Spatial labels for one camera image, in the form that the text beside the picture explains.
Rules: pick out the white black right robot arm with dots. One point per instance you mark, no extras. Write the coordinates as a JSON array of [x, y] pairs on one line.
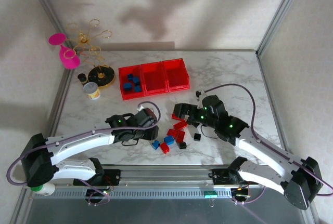
[[260, 153]]

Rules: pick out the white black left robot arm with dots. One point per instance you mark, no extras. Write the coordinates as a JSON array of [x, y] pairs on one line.
[[78, 138]]

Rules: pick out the pineapple tin can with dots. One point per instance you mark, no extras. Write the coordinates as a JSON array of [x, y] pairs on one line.
[[91, 89]]

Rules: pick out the black lidded spice jar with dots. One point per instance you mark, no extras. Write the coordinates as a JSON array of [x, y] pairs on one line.
[[82, 77]]

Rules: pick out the pink wine glass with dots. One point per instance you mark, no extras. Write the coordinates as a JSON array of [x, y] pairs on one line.
[[69, 61]]

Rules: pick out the white bottle green cap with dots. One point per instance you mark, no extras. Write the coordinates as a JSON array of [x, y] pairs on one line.
[[46, 189]]

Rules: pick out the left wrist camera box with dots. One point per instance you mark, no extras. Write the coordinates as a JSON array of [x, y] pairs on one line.
[[148, 115]]

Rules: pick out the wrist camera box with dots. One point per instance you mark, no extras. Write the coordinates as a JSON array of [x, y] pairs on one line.
[[148, 115], [199, 94]]

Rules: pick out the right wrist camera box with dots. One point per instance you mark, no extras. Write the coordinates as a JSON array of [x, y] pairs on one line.
[[199, 94]]

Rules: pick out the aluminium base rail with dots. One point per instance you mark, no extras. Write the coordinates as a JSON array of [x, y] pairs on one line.
[[166, 176]]

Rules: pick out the aluminium table side rail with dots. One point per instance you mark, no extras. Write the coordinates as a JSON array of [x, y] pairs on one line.
[[62, 99], [273, 104]]

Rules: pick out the aluminium frame post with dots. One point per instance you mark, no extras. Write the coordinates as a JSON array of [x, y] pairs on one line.
[[44, 5], [279, 13]]

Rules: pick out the aluminium frame leg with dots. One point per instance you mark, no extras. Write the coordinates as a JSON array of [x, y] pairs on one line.
[[22, 208]]

